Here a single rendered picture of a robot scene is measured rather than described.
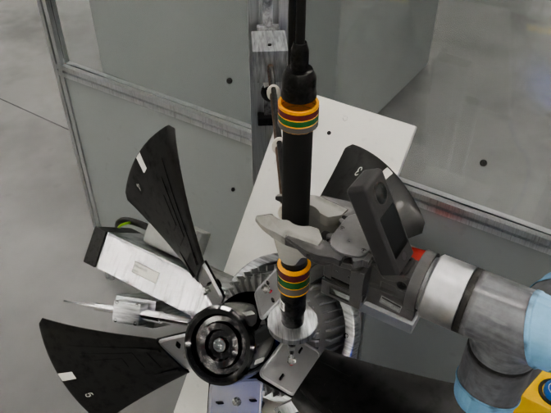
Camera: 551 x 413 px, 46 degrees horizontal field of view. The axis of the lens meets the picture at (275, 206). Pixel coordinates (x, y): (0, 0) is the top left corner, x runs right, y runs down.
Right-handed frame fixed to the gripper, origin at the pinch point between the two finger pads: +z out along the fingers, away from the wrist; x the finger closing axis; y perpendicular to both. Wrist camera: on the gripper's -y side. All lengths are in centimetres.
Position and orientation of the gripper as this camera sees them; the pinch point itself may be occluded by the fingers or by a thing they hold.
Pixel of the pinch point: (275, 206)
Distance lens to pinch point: 78.8
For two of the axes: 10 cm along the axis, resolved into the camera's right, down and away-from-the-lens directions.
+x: 5.3, -5.6, 6.4
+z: -8.5, -3.5, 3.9
